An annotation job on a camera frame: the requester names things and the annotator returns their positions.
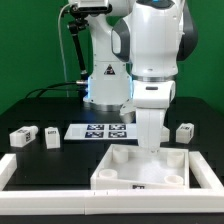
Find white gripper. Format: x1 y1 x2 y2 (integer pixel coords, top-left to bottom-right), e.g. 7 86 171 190
133 80 176 151

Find white square table top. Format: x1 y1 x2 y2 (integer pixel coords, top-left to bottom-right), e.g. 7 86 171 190
90 144 189 190

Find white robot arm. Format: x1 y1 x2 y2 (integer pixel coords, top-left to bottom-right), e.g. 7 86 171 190
69 0 197 152

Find white tag sheet with markers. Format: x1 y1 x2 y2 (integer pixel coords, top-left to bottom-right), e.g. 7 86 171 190
64 123 137 140

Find white U-shaped obstacle fence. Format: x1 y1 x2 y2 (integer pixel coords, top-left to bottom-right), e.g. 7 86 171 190
0 154 224 215

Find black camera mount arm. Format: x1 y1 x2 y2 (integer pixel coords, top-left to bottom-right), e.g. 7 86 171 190
68 18 88 80

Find camera on top mount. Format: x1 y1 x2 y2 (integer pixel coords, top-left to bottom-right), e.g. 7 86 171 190
68 0 112 14

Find black cables at base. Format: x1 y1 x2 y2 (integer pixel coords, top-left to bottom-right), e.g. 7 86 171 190
24 79 90 99

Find grey cable hanging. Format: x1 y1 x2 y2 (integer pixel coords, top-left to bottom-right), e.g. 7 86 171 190
57 3 72 98

